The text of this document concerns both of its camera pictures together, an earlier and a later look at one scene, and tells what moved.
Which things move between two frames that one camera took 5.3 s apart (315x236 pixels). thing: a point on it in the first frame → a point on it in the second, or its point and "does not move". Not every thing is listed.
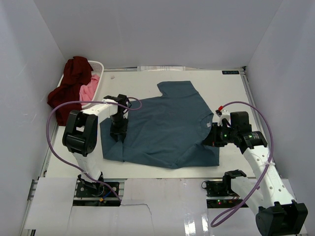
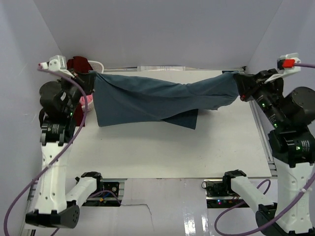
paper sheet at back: x=161 y=68 does not move
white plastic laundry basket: x=98 y=68 does not move
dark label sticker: x=231 y=72 does not move
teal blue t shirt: x=165 y=131 → x=121 y=99
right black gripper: x=212 y=139 → x=245 y=82
